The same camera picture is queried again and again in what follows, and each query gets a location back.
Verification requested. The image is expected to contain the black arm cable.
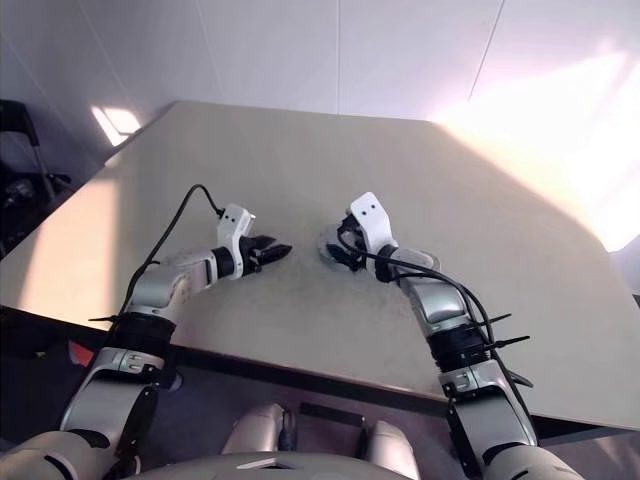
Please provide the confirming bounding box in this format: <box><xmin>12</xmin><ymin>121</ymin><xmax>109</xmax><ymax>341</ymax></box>
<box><xmin>107</xmin><ymin>184</ymin><xmax>227</xmax><ymax>329</ymax></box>
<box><xmin>336</xmin><ymin>230</ymin><xmax>532</xmax><ymax>389</ymax></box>

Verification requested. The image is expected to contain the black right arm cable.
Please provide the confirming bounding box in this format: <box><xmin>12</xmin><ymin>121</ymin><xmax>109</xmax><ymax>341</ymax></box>
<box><xmin>336</xmin><ymin>230</ymin><xmax>532</xmax><ymax>389</ymax></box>

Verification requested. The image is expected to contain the beige rounded robot leg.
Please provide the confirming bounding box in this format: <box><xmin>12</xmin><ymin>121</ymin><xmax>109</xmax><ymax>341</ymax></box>
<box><xmin>359</xmin><ymin>419</ymin><xmax>422</xmax><ymax>467</ymax></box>
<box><xmin>221</xmin><ymin>403</ymin><xmax>287</xmax><ymax>457</ymax></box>

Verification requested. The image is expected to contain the black table frame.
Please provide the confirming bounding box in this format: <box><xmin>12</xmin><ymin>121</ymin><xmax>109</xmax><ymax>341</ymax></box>
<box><xmin>0</xmin><ymin>304</ymin><xmax>640</xmax><ymax>437</ymax></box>

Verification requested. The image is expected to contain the beige robot torso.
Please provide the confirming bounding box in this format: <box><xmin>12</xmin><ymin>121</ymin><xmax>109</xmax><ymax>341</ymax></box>
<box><xmin>197</xmin><ymin>451</ymin><xmax>454</xmax><ymax>480</ymax></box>

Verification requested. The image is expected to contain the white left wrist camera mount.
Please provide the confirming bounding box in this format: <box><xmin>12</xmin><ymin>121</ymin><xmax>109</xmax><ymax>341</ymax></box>
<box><xmin>216</xmin><ymin>202</ymin><xmax>258</xmax><ymax>250</ymax></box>

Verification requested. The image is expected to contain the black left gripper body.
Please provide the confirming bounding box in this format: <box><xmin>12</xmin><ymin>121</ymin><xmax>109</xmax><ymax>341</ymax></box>
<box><xmin>231</xmin><ymin>234</ymin><xmax>265</xmax><ymax>278</ymax></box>

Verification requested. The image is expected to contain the red flat object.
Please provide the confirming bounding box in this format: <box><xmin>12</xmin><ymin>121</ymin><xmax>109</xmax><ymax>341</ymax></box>
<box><xmin>69</xmin><ymin>342</ymin><xmax>100</xmax><ymax>367</ymax></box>

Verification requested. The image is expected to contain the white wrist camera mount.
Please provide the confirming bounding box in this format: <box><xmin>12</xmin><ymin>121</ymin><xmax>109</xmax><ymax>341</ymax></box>
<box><xmin>216</xmin><ymin>202</ymin><xmax>258</xmax><ymax>250</ymax></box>
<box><xmin>349</xmin><ymin>190</ymin><xmax>400</xmax><ymax>252</ymax></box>

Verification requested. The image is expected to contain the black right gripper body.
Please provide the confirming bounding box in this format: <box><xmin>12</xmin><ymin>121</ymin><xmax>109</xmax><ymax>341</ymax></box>
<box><xmin>336</xmin><ymin>214</ymin><xmax>374</xmax><ymax>275</ymax></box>

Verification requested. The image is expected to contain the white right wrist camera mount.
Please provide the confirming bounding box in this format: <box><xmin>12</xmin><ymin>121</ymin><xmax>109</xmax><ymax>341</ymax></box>
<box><xmin>349</xmin><ymin>190</ymin><xmax>400</xmax><ymax>252</ymax></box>

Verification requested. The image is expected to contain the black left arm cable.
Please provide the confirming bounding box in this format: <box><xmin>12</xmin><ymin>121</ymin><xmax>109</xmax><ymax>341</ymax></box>
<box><xmin>107</xmin><ymin>184</ymin><xmax>227</xmax><ymax>329</ymax></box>

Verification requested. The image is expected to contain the motor base with copper windings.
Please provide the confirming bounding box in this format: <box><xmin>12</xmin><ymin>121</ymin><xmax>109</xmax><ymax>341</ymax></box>
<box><xmin>313</xmin><ymin>223</ymin><xmax>352</xmax><ymax>275</ymax></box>

